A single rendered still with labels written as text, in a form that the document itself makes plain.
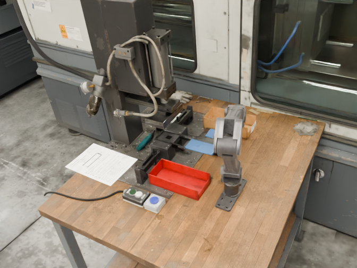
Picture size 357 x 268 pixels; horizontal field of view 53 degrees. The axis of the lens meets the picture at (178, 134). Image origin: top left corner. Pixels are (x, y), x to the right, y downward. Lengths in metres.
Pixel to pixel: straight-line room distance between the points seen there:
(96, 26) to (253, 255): 1.11
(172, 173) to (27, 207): 1.69
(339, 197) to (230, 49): 1.10
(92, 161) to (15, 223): 1.33
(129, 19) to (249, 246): 0.98
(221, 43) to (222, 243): 1.17
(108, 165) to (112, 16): 0.71
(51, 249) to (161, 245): 1.44
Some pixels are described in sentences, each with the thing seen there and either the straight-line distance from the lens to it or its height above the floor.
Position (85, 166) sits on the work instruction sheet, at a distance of 1.85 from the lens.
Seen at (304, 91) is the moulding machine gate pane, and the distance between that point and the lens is 2.03.
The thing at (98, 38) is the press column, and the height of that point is 1.48.
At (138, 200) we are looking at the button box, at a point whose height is 0.93.
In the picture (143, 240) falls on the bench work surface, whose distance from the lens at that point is 1.46.
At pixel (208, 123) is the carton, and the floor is 0.94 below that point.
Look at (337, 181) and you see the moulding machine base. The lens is 2.32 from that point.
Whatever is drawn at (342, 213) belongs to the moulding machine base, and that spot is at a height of 0.25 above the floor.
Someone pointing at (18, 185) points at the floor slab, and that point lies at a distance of 3.37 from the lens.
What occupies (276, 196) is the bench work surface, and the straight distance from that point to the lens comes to 1.60.
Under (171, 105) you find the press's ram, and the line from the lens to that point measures 1.64.
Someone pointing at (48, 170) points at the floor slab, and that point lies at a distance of 3.39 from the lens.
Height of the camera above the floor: 2.05
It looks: 36 degrees down
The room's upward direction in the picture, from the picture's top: 6 degrees counter-clockwise
